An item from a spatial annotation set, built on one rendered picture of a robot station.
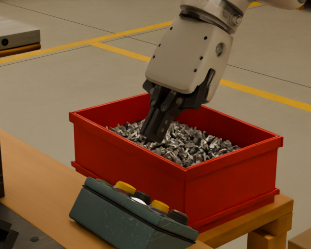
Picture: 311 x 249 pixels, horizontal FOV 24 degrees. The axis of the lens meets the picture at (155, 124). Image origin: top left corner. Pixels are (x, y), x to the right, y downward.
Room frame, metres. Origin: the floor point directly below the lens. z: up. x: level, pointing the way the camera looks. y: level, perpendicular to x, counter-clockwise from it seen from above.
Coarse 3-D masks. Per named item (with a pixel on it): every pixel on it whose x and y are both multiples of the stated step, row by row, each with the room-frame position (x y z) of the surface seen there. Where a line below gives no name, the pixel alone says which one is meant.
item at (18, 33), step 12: (0, 24) 0.98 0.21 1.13; (12, 24) 0.98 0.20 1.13; (24, 24) 0.98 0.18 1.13; (0, 36) 0.91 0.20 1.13; (12, 36) 0.92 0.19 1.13; (24, 36) 0.93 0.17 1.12; (36, 36) 0.95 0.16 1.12; (0, 48) 0.91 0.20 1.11; (12, 48) 0.92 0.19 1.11; (24, 48) 0.93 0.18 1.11; (36, 48) 0.95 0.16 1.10
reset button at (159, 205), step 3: (156, 201) 0.81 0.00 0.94; (159, 201) 0.82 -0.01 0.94; (153, 204) 0.81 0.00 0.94; (156, 204) 0.81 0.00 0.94; (159, 204) 0.81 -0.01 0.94; (162, 204) 0.81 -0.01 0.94; (165, 204) 0.82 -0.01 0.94; (156, 207) 0.80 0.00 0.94; (159, 207) 0.80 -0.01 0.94; (162, 207) 0.80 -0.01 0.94; (165, 207) 0.81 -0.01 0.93; (168, 207) 0.81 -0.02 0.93; (162, 210) 0.80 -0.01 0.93; (165, 210) 0.81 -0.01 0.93; (168, 210) 0.81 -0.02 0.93
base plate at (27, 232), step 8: (0, 208) 0.87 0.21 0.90; (8, 208) 0.87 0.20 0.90; (0, 216) 0.85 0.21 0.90; (8, 216) 0.85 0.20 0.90; (16, 216) 0.85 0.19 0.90; (16, 224) 0.83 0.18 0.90; (24, 224) 0.83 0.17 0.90; (24, 232) 0.81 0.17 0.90; (32, 232) 0.81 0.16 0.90; (40, 232) 0.81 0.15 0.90; (16, 240) 0.79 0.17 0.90; (24, 240) 0.79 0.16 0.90; (32, 240) 0.78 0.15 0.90; (40, 240) 0.79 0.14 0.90; (48, 240) 0.79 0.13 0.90; (16, 248) 0.77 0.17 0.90; (24, 248) 0.77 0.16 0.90; (32, 248) 0.77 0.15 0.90; (40, 248) 0.77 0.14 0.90; (48, 248) 0.77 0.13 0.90; (56, 248) 0.77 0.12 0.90; (64, 248) 0.77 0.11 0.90
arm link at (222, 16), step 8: (184, 0) 0.96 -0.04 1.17; (192, 0) 0.94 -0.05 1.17; (200, 0) 0.94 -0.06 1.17; (208, 0) 0.93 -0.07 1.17; (216, 0) 0.93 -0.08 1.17; (224, 0) 0.93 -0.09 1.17; (184, 8) 0.97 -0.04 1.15; (192, 8) 0.95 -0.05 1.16; (200, 8) 0.93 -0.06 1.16; (208, 8) 0.93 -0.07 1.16; (216, 8) 0.93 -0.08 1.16; (224, 8) 0.93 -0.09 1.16; (232, 8) 0.94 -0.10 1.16; (208, 16) 0.93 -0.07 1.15; (216, 16) 0.93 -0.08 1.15; (224, 16) 0.93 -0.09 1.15; (232, 16) 0.94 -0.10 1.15; (240, 16) 0.94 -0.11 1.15; (224, 24) 0.94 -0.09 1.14; (232, 24) 0.94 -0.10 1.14; (232, 32) 0.96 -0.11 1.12
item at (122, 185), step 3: (117, 183) 0.86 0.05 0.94; (120, 183) 0.86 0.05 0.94; (123, 183) 0.86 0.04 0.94; (126, 183) 0.87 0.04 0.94; (117, 186) 0.86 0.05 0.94; (120, 186) 0.86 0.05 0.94; (123, 186) 0.86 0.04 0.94; (126, 186) 0.86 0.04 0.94; (129, 186) 0.86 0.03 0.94; (132, 186) 0.87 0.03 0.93; (123, 189) 0.86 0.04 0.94; (126, 189) 0.86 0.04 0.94; (129, 189) 0.86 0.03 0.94; (132, 189) 0.86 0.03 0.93; (135, 189) 0.86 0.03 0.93; (129, 192) 0.86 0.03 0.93; (132, 192) 0.86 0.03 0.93
